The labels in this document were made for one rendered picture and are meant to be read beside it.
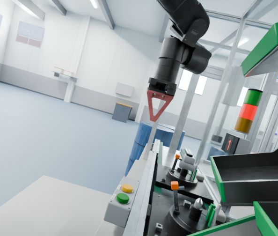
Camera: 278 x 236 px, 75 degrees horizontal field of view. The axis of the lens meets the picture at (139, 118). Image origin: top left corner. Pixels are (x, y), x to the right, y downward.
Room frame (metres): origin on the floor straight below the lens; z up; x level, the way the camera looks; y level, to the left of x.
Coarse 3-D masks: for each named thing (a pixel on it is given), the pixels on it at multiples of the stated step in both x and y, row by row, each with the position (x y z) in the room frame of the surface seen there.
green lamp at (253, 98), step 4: (248, 92) 0.66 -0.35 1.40; (252, 92) 0.65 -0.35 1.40; (256, 92) 0.64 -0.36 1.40; (260, 92) 0.64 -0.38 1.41; (248, 96) 0.66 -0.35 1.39; (252, 96) 0.65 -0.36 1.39; (256, 96) 0.64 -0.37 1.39; (260, 96) 0.65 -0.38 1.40; (244, 100) 0.67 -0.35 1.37; (248, 100) 0.65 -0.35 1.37; (252, 100) 0.65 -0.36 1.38; (256, 100) 0.64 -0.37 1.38; (252, 104) 0.65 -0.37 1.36; (256, 104) 0.64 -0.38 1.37
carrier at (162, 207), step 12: (156, 192) 0.62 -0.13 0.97; (156, 204) 0.55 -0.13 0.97; (168, 204) 0.57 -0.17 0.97; (180, 204) 0.55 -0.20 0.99; (192, 204) 0.50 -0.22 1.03; (156, 216) 0.48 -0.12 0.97; (168, 216) 0.49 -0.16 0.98; (180, 216) 0.48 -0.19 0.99; (192, 216) 0.48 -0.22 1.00; (204, 216) 0.52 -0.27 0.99; (216, 216) 0.43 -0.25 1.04; (168, 228) 0.45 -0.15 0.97; (180, 228) 0.44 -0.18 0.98; (192, 228) 0.45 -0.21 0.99; (204, 228) 0.46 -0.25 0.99
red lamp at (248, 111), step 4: (244, 104) 0.66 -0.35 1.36; (248, 104) 0.65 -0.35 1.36; (244, 108) 0.66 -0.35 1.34; (248, 108) 0.65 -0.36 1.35; (252, 108) 0.64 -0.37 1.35; (256, 108) 0.65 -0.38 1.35; (240, 112) 0.67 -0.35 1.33; (244, 112) 0.65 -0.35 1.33; (248, 112) 0.65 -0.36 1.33; (252, 112) 0.64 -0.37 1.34; (240, 116) 0.66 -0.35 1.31; (244, 116) 0.65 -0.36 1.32; (248, 116) 0.64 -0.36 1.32; (252, 116) 0.64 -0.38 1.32
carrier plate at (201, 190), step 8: (160, 168) 0.89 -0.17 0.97; (168, 168) 0.93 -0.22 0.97; (160, 176) 0.79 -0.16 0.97; (160, 184) 0.72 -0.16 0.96; (168, 184) 0.72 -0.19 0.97; (200, 184) 0.83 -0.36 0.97; (184, 192) 0.71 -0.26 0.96; (192, 192) 0.71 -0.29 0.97; (200, 192) 0.74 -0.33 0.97; (208, 192) 0.76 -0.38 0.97; (208, 200) 0.70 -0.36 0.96
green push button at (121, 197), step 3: (117, 195) 0.53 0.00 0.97; (120, 195) 0.53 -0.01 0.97; (123, 195) 0.54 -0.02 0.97; (126, 195) 0.54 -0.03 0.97; (117, 198) 0.52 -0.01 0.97; (120, 198) 0.52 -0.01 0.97; (123, 198) 0.52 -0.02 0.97; (126, 198) 0.53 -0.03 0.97; (120, 201) 0.51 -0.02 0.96; (123, 201) 0.51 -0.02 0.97; (126, 201) 0.52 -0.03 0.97
